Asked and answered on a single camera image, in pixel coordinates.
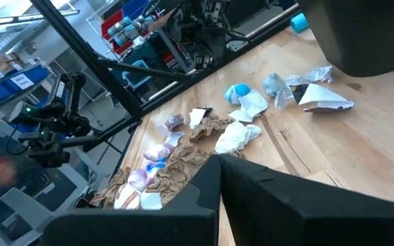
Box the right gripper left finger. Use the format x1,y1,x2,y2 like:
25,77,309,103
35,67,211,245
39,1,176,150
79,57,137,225
41,154,222,246

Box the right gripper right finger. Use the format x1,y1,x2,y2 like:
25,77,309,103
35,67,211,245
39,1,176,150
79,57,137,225
219,153,394,246

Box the white square wrapper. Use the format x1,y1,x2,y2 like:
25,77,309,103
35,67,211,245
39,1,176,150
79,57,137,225
139,190,163,210

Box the clear printed plastic wrapper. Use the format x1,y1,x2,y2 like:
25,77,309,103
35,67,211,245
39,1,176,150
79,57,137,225
113,182,142,210

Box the pink plastic wad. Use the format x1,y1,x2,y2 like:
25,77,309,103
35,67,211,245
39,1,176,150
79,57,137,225
127,169,155,192
142,142,174,163

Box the blue and pink wad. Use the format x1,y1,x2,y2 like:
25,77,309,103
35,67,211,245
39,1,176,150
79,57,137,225
144,159,168,175

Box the pink white plastic wrappers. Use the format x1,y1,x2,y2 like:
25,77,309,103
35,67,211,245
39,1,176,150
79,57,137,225
145,143,218,206

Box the small white paper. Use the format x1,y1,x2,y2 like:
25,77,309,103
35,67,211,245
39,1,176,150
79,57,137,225
164,131,186,148

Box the small purple-grey wad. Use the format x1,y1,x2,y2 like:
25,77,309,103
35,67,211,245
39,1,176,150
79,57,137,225
164,113,185,132

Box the white tissue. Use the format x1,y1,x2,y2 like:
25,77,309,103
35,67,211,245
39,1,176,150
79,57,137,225
213,120,263,155

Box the small white black scrap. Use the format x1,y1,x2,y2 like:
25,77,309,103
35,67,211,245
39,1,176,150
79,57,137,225
188,107,214,131

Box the white and black paper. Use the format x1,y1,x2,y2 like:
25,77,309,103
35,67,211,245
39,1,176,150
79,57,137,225
291,83,355,113

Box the grey-blue wad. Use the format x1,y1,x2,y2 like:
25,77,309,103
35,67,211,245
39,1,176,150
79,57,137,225
262,72,289,98

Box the white foil wrapper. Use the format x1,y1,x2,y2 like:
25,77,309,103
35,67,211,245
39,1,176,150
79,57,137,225
285,65,334,87

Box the black plastic trash bin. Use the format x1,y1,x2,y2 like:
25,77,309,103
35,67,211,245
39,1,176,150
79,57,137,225
298,0,394,78

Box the blue trash bag roll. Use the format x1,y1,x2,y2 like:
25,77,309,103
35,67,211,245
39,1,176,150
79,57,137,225
289,12,310,34

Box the grey workstation desk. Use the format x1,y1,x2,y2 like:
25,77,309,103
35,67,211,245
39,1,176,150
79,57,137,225
0,112,109,246

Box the blue plastic chair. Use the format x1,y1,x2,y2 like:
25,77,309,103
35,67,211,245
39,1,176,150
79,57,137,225
121,60,152,92

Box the black robot equipment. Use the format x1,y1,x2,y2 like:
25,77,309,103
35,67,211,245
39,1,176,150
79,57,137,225
166,0,252,72

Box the red storage bin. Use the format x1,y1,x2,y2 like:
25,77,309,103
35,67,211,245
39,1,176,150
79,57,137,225
100,9,150,55

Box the blue storage bin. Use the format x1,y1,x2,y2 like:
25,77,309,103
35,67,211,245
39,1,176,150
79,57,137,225
121,0,150,20

